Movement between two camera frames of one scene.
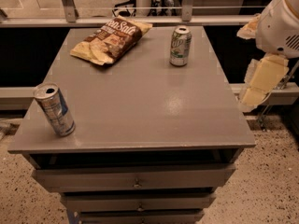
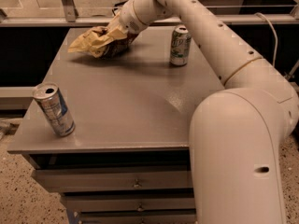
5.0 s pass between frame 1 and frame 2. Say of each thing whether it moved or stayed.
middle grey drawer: stayed
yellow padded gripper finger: moved
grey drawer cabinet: stayed
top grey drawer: stayed
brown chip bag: moved
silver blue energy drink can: stayed
